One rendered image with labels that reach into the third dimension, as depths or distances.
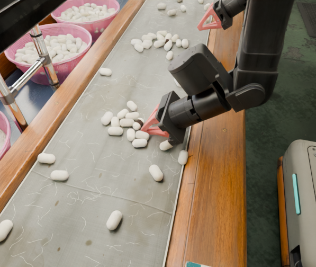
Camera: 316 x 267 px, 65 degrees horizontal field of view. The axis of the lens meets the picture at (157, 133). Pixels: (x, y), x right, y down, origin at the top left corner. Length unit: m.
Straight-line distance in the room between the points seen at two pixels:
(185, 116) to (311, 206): 0.78
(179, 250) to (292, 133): 1.45
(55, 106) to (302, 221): 0.93
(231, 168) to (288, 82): 1.76
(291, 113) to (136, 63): 1.35
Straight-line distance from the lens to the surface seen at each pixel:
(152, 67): 0.77
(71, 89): 0.68
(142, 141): 0.53
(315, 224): 1.11
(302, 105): 2.03
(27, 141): 0.59
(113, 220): 0.44
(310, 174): 1.23
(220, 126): 0.56
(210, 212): 0.44
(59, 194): 0.51
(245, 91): 0.40
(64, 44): 0.94
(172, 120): 0.48
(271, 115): 1.85
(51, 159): 0.55
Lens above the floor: 1.16
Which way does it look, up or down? 48 degrees down
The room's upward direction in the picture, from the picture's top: straight up
